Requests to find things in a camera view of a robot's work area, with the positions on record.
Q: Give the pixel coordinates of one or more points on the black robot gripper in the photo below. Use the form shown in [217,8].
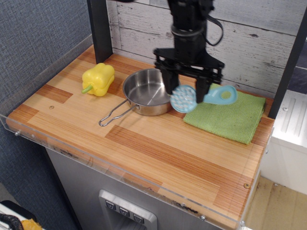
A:
[189,58]

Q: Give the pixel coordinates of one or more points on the light blue dish brush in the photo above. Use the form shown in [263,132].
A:
[183,97]

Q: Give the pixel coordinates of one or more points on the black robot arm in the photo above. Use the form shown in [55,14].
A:
[190,17]

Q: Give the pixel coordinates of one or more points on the green folded cloth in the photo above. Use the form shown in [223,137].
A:
[237,121]

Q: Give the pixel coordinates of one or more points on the stainless steel pan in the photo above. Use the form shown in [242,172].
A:
[145,94]

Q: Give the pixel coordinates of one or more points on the yellow toy bell pepper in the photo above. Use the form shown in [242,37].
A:
[97,80]

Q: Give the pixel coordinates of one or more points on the white side cabinet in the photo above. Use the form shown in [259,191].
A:
[285,158]

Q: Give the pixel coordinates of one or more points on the silver cabinet button panel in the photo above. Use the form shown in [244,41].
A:
[124,215]

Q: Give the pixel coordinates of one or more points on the grey metal cabinet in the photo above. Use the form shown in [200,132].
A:
[82,183]

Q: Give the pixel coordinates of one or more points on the clear acrylic table guard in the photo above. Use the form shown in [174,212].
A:
[205,175]

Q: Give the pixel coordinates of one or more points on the black yellow bag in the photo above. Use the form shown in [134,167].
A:
[15,217]

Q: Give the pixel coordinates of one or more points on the dark right vertical post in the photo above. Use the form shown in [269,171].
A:
[289,68]

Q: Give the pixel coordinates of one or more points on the dark vertical post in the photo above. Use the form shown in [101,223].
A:
[100,29]
[289,68]

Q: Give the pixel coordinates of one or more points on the dark left vertical post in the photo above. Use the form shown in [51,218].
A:
[100,29]

